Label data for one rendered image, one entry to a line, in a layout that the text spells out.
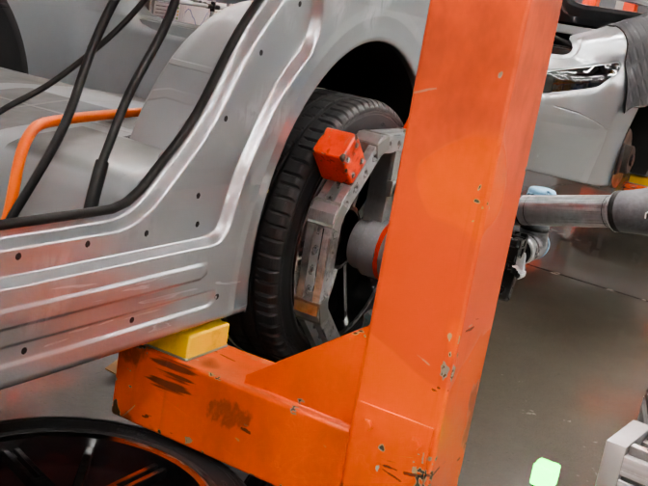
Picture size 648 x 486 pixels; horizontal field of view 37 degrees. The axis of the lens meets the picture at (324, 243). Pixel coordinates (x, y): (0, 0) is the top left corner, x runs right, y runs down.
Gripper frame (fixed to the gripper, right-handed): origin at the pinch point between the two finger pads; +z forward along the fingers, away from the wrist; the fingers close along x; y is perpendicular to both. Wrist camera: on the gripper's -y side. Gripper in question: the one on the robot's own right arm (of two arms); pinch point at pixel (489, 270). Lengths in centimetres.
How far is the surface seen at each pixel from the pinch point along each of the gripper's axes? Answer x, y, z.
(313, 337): -24.5, -16.7, 35.9
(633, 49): -37, 57, -255
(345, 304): -30.8, -15.8, 10.1
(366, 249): -21.2, 2.9, 24.0
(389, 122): -28.5, 29.9, 8.9
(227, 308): -30, -6, 64
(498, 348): -52, -83, -196
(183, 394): -29, -21, 76
